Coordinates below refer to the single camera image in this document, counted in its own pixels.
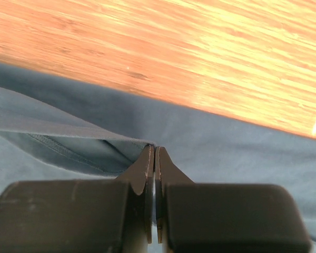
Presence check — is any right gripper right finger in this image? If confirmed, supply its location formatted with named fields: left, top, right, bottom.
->
left=155, top=147, right=311, bottom=252

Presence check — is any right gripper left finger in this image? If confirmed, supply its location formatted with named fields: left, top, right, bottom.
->
left=0, top=145, right=154, bottom=252

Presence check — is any blue-grey t shirt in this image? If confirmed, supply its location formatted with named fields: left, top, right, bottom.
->
left=0, top=63, right=316, bottom=252

